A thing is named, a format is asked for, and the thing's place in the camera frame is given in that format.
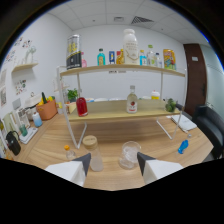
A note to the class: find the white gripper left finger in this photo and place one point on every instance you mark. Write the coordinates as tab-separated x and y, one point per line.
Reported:
71	170

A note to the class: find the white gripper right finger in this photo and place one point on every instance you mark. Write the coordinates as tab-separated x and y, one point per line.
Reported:
156	168

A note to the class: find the clear bottle orange cap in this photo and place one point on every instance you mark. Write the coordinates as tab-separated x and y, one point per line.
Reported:
70	154

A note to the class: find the glass jar cork lid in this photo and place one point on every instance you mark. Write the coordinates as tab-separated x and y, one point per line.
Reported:
96	161

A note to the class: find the small blue liquid bottle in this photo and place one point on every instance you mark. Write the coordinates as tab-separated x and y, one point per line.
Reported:
183	146

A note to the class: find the large white milk bottle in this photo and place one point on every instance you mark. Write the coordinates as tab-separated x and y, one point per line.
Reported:
131	46

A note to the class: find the white and blue cup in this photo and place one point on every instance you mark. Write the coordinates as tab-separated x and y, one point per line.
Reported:
37	120

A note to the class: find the yellow cup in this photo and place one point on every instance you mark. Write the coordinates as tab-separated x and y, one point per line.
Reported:
72	108

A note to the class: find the green cup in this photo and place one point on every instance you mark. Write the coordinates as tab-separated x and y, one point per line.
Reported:
23	130

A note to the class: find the clear glass with ice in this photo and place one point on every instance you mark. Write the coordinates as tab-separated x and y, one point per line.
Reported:
129	156

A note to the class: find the white notebook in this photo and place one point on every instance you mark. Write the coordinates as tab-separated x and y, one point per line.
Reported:
185	122

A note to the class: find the white tray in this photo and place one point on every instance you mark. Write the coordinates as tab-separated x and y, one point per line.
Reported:
31	133

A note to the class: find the red liquid glass bottle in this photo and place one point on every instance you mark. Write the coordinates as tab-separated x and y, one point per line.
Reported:
82	107

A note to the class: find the black pitcher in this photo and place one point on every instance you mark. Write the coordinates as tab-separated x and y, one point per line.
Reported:
13	144

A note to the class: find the jar of green limes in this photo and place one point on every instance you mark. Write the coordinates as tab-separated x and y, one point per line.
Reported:
170	106

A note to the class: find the orange storage basket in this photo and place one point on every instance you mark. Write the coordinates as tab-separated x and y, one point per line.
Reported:
47	110

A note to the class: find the black sofa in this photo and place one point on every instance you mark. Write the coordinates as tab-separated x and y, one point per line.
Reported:
210	126

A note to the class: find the clear bottle red label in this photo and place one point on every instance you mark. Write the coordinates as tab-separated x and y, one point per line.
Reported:
132	103

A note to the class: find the blue rimmed bowl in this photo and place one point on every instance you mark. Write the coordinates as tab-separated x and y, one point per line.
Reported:
90	99

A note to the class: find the green potted plant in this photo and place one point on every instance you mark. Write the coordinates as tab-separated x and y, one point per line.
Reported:
72	95

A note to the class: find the white bowl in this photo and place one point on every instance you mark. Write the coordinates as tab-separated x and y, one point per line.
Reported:
101	99

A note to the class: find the green cucumber toy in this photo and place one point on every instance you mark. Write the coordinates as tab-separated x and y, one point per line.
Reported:
44	98

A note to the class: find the white cooker pot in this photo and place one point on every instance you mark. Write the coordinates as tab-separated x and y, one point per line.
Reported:
32	100

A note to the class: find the brown door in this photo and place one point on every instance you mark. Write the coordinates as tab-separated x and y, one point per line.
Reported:
195	80

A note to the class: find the pink liquid bottle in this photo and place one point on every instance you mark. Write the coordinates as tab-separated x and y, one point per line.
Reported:
84	62

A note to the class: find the light blue label bottle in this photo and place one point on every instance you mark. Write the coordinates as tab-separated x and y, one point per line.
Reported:
143	59

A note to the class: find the clear bottle green cap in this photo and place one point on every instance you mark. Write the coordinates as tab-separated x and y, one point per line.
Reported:
151	57

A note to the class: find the teal liquid bottle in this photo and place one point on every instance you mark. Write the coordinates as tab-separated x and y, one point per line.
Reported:
101	59

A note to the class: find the amber yellow bottle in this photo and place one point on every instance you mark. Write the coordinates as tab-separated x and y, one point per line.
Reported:
120	58

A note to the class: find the tall black yellow can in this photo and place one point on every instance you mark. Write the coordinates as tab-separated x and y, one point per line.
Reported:
73	53

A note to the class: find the small blue carton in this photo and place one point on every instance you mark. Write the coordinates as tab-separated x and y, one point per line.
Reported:
112	57

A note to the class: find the white plant ornament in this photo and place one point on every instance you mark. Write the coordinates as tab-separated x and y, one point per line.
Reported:
30	53

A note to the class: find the ceiling air vent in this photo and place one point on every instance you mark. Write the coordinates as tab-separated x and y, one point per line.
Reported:
142	20

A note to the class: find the two-tier wooden white-frame rack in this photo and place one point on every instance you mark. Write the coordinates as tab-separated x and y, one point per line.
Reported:
116	111

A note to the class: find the wooden wall shelf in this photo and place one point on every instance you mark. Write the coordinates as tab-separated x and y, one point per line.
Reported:
25	66

